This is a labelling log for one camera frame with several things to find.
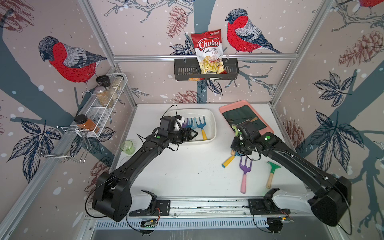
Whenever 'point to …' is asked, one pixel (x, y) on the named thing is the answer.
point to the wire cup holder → (68, 145)
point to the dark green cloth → (239, 115)
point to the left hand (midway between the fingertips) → (196, 132)
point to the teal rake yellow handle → (228, 161)
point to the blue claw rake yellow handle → (201, 126)
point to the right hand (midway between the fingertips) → (230, 145)
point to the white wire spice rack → (98, 113)
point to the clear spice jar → (117, 82)
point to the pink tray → (242, 103)
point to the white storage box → (210, 128)
